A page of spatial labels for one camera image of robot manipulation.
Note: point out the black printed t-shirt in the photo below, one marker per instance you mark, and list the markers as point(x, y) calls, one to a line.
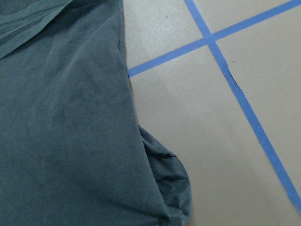
point(71, 150)

